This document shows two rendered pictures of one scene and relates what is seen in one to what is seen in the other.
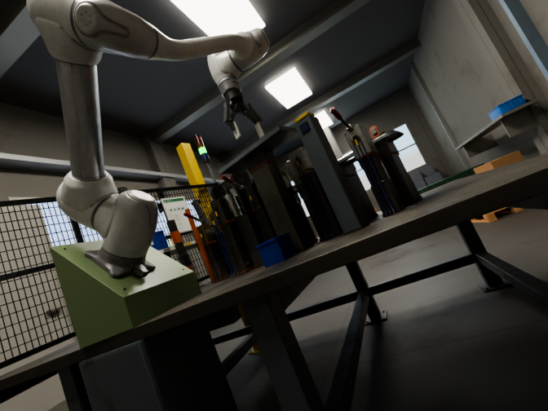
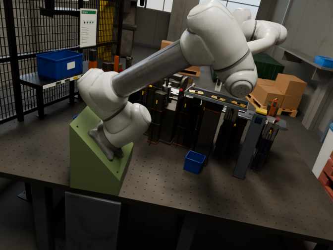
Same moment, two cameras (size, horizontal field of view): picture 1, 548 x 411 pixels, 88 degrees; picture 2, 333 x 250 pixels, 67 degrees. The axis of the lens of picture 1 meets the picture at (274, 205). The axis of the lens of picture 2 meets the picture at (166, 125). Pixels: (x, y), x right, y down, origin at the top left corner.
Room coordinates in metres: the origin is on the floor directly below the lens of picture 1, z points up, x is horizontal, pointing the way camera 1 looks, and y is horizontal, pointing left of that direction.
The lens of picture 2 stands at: (-0.10, 0.68, 1.63)
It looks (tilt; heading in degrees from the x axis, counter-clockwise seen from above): 26 degrees down; 342
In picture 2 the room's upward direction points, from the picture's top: 10 degrees clockwise
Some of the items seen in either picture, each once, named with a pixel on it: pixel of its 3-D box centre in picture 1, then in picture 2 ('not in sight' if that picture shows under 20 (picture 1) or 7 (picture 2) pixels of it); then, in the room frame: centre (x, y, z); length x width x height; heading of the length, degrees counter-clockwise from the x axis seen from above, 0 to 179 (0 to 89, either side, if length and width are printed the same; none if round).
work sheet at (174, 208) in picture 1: (178, 214); (87, 28); (2.25, 0.74, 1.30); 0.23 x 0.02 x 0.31; 145
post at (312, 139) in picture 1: (330, 174); (248, 146); (1.02, -0.23, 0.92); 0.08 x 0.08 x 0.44; 55
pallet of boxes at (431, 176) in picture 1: (420, 192); not in sight; (7.59, -3.67, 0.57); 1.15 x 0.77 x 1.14; 70
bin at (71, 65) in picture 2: (140, 247); (61, 63); (1.82, 0.91, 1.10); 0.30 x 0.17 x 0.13; 149
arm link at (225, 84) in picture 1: (230, 89); not in sight; (1.15, -0.02, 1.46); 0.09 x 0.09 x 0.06
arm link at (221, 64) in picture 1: (223, 66); (241, 24); (1.15, -0.04, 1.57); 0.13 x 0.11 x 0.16; 66
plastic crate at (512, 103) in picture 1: (506, 108); (326, 61); (3.12, -2.79, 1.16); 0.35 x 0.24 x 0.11; 160
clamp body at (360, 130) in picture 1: (373, 170); (263, 146); (1.09, -0.41, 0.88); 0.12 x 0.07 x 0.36; 145
